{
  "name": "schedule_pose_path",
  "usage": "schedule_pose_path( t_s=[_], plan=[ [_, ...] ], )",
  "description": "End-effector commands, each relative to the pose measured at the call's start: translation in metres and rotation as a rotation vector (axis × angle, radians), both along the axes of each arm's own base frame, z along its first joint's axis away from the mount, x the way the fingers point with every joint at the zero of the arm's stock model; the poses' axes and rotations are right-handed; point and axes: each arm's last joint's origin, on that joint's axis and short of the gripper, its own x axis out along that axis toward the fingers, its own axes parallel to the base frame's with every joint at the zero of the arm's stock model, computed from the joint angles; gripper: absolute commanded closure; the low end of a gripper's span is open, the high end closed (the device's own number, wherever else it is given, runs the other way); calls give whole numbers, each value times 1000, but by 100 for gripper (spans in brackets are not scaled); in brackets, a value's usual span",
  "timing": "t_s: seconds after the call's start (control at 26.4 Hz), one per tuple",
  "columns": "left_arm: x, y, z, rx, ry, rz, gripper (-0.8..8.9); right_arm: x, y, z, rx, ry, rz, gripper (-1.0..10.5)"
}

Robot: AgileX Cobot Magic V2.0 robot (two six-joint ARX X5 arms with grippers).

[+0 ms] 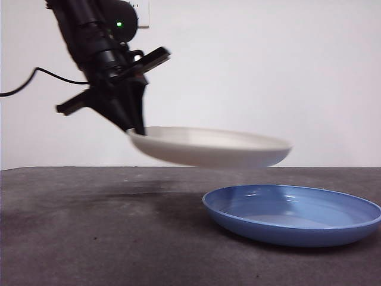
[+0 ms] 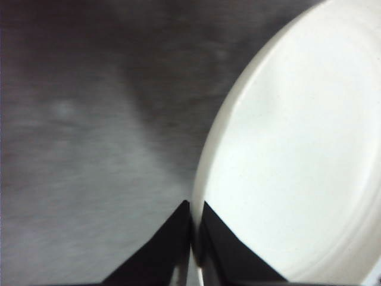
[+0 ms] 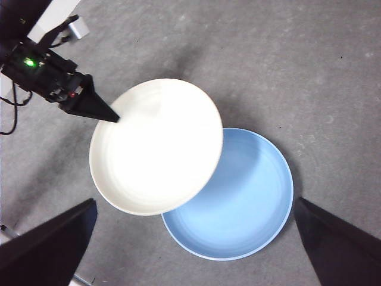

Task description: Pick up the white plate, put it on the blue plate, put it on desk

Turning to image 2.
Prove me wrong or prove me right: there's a white round plate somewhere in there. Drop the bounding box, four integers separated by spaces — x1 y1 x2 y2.
191 0 381 286

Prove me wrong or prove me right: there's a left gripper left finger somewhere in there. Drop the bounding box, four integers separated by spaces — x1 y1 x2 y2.
100 200 192 284

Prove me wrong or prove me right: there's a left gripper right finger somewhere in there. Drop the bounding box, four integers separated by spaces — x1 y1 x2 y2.
198 201 289 284

